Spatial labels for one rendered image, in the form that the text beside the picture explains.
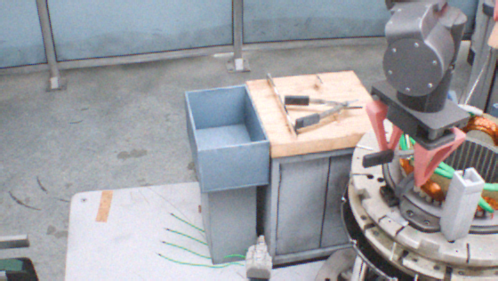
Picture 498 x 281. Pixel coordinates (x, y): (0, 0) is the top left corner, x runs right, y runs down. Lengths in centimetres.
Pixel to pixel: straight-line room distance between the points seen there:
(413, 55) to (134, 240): 76
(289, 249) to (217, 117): 27
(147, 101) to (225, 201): 204
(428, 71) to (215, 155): 45
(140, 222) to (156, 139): 156
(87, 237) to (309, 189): 45
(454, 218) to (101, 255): 68
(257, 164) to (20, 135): 212
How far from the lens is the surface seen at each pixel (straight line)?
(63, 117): 298
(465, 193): 68
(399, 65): 54
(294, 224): 103
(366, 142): 86
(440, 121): 63
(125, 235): 117
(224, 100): 104
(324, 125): 94
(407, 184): 67
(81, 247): 116
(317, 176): 97
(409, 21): 53
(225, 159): 90
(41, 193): 255
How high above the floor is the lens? 160
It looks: 37 degrees down
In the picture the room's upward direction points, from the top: straight up
